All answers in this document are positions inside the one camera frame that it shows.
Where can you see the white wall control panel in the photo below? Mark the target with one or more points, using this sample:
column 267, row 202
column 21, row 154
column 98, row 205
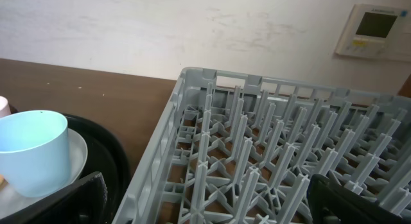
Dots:
column 377, row 32

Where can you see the round black serving tray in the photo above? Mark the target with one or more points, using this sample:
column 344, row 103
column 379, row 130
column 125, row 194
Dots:
column 105, row 155

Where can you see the pink cup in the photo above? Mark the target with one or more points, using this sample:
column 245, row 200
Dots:
column 4, row 107

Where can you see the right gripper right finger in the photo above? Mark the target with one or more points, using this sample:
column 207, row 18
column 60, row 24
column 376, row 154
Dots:
column 329, row 202

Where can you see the blue cup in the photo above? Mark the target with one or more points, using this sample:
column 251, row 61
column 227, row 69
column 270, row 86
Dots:
column 35, row 152

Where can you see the grey round plate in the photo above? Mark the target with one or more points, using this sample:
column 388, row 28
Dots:
column 12, row 201

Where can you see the grey dishwasher rack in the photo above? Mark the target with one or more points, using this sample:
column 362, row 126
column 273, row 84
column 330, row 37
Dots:
column 240, row 148

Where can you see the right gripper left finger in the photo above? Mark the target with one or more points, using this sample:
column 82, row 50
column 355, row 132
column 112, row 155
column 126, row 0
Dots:
column 81, row 202

